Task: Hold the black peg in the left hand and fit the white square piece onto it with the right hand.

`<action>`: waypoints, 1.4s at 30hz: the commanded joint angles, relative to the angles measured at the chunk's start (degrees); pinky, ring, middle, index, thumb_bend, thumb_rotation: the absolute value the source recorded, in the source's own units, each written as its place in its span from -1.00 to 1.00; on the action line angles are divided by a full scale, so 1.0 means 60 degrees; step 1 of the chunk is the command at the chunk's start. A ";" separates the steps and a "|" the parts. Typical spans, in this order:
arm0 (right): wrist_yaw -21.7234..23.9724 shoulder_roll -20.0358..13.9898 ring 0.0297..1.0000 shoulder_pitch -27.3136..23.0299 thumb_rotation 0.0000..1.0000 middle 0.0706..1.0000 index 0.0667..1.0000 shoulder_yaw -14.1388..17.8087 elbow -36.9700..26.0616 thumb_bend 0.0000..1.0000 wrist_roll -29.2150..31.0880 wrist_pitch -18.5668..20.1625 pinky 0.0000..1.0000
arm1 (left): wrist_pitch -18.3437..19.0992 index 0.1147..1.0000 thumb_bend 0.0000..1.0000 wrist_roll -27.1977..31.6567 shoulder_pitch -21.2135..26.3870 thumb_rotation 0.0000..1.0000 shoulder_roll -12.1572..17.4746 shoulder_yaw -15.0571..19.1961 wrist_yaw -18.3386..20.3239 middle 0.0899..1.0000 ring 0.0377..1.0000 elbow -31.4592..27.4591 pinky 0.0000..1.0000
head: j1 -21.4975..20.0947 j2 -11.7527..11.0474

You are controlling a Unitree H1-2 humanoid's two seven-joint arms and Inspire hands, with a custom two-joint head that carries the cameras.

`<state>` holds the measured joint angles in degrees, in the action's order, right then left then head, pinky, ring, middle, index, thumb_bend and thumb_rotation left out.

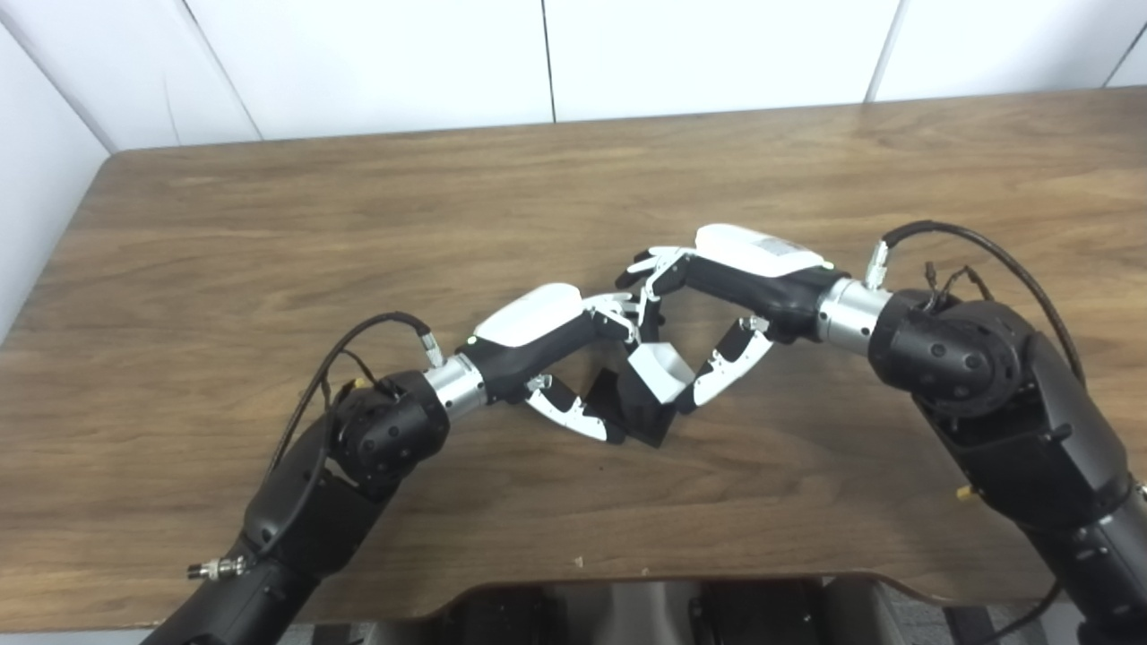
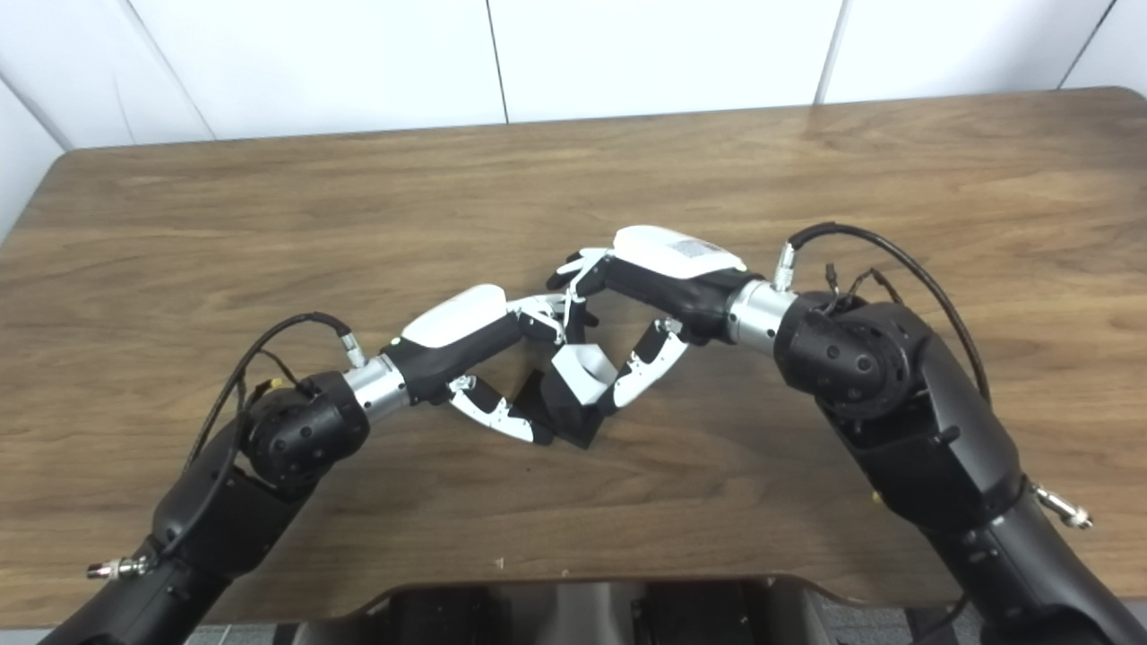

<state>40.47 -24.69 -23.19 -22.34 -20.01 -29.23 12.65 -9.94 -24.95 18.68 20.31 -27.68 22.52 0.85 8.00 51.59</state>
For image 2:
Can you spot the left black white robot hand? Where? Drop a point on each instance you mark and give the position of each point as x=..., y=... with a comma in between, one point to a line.
x=466, y=345

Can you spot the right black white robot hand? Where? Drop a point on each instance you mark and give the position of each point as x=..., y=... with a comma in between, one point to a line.
x=681, y=287

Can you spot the white square piece with hole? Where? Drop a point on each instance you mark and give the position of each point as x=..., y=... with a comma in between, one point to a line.
x=587, y=376

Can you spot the black peg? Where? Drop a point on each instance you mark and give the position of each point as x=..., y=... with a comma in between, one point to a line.
x=569, y=421

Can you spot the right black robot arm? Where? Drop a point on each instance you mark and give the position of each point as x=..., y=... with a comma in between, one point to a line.
x=896, y=394

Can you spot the black robot torso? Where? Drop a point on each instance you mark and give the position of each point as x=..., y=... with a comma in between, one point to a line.
x=556, y=618

